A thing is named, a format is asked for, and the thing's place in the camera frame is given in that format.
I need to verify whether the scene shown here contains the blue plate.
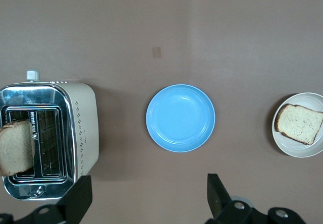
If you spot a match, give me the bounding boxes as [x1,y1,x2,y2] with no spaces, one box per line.
[145,84,216,153]

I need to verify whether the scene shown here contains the cream and chrome toaster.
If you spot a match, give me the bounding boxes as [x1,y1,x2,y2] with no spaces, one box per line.
[0,69,99,201]

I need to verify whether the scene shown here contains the bread slice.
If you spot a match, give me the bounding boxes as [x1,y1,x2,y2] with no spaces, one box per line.
[274,103,323,146]
[0,120,36,177]

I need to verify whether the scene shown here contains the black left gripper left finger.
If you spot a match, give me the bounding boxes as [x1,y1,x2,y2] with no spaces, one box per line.
[0,175,93,224]

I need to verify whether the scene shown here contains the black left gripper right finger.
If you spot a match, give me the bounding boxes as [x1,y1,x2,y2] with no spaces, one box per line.
[205,173,310,224]

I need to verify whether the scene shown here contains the beige plate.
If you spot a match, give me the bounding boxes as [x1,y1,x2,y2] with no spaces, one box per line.
[272,92,323,158]

